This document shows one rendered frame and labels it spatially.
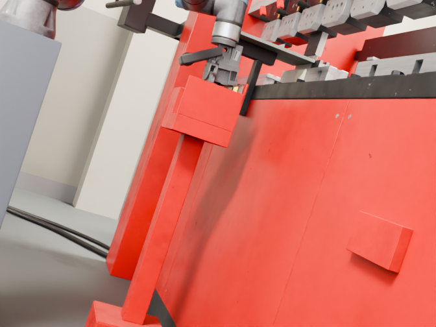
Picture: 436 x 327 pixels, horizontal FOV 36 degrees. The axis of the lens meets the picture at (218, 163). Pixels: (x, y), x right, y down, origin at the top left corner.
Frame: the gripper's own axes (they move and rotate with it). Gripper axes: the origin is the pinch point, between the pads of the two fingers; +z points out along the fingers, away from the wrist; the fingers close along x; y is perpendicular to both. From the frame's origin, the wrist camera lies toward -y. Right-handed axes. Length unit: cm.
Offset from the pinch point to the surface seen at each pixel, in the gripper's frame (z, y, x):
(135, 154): 28, 19, 278
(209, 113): 0.3, 1.7, -4.9
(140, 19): -44, -8, 160
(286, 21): -39, 32, 46
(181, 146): 10.7, -2.0, 2.1
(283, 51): -23.9, 23.2, 13.7
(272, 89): -11.0, 19.1, 2.2
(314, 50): -27.8, 34.4, 18.7
